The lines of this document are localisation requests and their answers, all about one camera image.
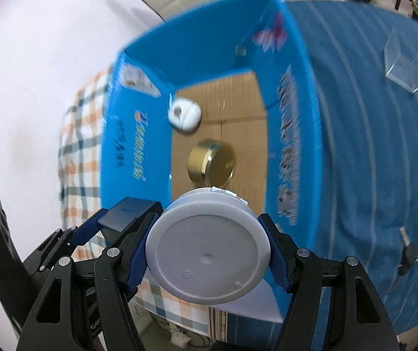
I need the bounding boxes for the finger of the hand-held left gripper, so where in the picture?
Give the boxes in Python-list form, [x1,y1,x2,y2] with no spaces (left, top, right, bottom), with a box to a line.
[22,209,103,276]

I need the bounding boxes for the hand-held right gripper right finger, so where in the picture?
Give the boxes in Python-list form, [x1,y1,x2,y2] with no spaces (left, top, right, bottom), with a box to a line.
[258,213,400,351]

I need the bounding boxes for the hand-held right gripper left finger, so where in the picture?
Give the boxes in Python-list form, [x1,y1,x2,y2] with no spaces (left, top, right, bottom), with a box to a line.
[15,213,159,351]

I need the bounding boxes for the dark blue box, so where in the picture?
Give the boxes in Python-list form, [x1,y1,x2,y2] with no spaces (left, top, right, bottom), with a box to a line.
[97,197,162,233]

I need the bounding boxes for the white round plastic container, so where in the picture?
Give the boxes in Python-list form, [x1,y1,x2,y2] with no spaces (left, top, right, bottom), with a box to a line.
[145,186,271,305]

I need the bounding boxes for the gold round tin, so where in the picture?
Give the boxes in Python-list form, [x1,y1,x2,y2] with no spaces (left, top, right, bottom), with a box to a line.
[187,139,236,191]

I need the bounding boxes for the small white round case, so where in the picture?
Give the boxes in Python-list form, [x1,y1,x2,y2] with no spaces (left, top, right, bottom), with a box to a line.
[167,97,201,133]

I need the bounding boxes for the blue cardboard box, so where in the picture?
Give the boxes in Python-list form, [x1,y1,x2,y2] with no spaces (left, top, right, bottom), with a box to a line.
[99,0,324,324]

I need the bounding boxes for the checked cloth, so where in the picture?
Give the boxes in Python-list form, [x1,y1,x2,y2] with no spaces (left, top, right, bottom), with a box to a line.
[58,68,210,337]

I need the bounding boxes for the black key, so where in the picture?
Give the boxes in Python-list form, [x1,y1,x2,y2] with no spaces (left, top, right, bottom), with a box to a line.
[388,227,418,293]

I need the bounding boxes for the blue striped cloth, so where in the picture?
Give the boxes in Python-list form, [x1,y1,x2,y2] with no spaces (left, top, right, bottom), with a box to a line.
[209,0,418,341]

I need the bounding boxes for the clear acrylic box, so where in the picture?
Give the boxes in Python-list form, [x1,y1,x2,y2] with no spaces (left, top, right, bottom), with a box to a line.
[383,27,418,94]

